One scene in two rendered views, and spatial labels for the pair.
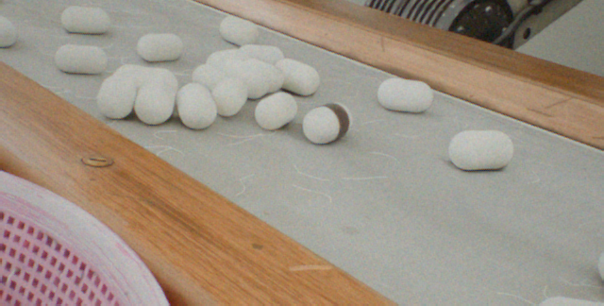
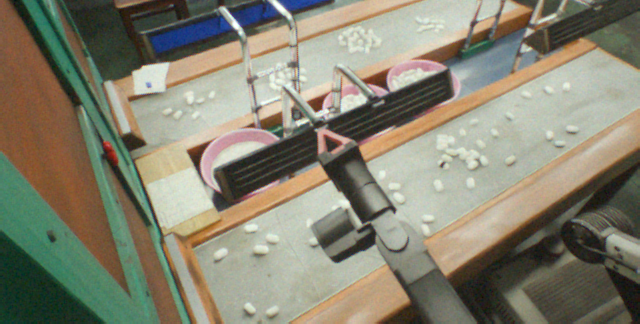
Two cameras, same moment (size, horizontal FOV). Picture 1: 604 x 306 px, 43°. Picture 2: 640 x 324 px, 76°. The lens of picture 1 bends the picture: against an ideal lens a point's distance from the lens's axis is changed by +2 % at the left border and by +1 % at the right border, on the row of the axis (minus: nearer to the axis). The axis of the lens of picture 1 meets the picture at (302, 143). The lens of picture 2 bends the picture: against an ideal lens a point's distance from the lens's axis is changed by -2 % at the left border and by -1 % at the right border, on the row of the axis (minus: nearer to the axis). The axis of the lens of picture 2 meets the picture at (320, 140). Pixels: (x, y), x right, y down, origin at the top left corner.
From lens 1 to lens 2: 1.27 m
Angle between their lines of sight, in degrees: 86
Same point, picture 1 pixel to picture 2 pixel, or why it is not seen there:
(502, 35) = (589, 247)
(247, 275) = (379, 142)
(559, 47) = not seen: outside the picture
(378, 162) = (434, 172)
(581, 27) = not seen: outside the picture
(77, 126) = (414, 130)
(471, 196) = (423, 182)
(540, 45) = not seen: outside the picture
